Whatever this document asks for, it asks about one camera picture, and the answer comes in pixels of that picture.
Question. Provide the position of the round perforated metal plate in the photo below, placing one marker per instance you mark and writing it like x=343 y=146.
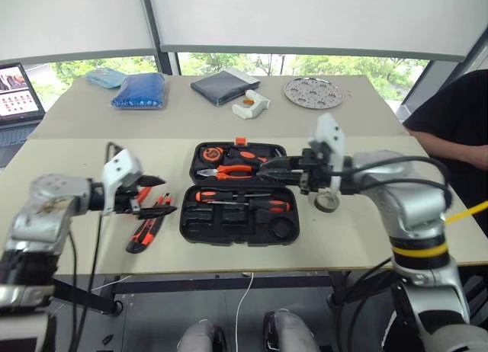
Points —
x=312 y=93

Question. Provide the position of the person's bare forearm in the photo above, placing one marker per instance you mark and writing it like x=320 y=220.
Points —
x=450 y=148

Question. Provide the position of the black plastic tool case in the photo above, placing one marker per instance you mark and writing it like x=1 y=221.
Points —
x=213 y=230

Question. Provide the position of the person in black shirt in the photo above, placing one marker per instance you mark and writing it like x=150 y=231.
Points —
x=453 y=108

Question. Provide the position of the grey tape roll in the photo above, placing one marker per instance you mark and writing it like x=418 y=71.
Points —
x=328 y=206

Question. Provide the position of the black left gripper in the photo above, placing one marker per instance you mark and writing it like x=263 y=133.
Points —
x=127 y=199

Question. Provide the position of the open laptop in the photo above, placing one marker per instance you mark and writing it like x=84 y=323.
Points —
x=17 y=96

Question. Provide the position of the small orange black tool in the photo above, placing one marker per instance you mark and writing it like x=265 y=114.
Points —
x=164 y=200

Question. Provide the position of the grey window post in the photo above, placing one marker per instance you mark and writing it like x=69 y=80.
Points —
x=164 y=60

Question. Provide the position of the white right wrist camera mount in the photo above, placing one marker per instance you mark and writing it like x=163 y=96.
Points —
x=328 y=133

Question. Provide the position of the small black floor object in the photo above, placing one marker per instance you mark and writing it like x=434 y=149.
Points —
x=108 y=340

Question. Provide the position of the light blue plastic packet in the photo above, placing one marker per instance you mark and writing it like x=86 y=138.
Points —
x=103 y=77

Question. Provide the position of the orange black tape measure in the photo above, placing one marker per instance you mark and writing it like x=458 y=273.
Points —
x=211 y=154

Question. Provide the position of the black table frame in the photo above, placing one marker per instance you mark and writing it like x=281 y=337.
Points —
x=190 y=285

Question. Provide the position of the white roller blind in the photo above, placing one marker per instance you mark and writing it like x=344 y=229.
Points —
x=68 y=16
x=305 y=16

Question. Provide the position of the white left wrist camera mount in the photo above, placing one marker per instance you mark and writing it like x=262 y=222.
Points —
x=118 y=169

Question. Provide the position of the dark folded cloth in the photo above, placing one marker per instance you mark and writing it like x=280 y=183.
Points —
x=221 y=87

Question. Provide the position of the grey rounded robot leg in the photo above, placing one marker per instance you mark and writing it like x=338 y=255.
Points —
x=291 y=329
x=198 y=335

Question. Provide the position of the blue filled plastic bag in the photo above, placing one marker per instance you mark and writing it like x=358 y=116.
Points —
x=139 y=90

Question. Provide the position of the white plastic holder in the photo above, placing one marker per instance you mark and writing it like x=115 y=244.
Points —
x=248 y=110

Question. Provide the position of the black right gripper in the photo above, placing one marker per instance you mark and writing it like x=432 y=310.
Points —
x=314 y=173

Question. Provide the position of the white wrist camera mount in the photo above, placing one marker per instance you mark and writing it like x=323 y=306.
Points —
x=328 y=133
x=118 y=169

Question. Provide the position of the orange black utility knife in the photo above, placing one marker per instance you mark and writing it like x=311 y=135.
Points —
x=143 y=235

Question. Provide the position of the small orange piece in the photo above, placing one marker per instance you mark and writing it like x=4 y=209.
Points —
x=248 y=101

